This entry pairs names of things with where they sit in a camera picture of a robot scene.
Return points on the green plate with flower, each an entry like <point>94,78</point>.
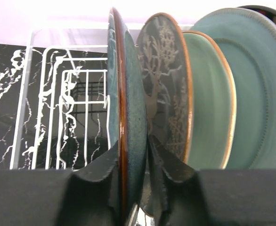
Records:
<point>214,103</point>

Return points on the grey reindeer snowflake plate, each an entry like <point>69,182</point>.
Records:
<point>168,83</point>

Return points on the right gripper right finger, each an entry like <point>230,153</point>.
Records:
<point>176,192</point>

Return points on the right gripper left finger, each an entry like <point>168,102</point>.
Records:
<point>91,197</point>

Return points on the teal blue bottom plate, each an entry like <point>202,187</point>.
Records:
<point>126,115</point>

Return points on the dark striped rim plate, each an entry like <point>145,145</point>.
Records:
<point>248,41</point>

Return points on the white wire dish rack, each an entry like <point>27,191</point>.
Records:
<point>63,69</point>

